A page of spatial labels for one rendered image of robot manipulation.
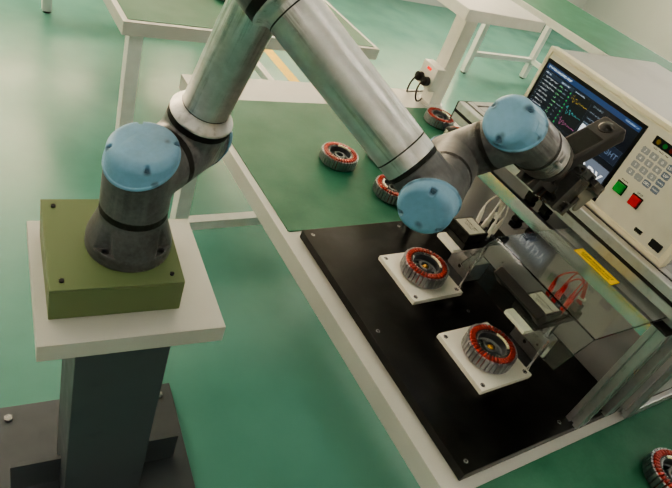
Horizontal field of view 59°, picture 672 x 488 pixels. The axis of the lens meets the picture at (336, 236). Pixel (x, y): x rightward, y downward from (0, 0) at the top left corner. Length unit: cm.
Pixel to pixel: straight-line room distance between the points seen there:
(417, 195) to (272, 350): 146
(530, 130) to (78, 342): 78
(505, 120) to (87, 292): 72
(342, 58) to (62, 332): 66
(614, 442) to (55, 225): 116
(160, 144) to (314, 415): 124
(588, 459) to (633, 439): 15
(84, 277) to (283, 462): 102
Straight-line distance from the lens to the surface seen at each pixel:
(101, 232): 108
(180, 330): 112
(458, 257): 147
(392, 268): 137
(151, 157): 98
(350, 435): 202
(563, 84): 129
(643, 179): 119
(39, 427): 187
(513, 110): 83
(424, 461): 111
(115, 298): 110
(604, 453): 135
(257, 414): 197
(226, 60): 97
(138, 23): 226
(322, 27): 75
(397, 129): 75
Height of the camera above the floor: 159
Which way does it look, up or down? 36 degrees down
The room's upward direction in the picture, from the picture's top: 22 degrees clockwise
